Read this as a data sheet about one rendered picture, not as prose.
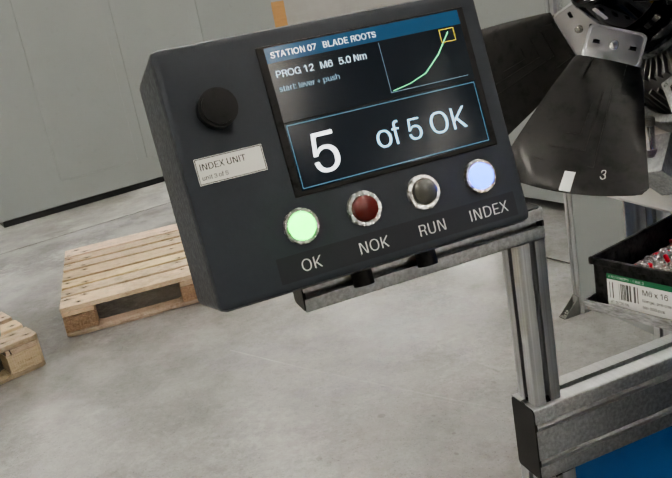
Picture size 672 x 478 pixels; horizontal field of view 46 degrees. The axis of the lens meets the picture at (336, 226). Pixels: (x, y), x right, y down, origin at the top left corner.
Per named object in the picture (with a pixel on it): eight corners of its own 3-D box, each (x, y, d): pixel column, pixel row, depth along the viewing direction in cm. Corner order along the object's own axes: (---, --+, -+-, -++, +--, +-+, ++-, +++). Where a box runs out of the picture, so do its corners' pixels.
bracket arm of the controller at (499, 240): (527, 230, 75) (523, 200, 74) (546, 237, 72) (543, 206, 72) (294, 303, 68) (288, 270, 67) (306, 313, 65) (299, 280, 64)
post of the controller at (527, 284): (543, 385, 80) (522, 200, 74) (561, 397, 77) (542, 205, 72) (518, 395, 79) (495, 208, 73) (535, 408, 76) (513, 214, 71)
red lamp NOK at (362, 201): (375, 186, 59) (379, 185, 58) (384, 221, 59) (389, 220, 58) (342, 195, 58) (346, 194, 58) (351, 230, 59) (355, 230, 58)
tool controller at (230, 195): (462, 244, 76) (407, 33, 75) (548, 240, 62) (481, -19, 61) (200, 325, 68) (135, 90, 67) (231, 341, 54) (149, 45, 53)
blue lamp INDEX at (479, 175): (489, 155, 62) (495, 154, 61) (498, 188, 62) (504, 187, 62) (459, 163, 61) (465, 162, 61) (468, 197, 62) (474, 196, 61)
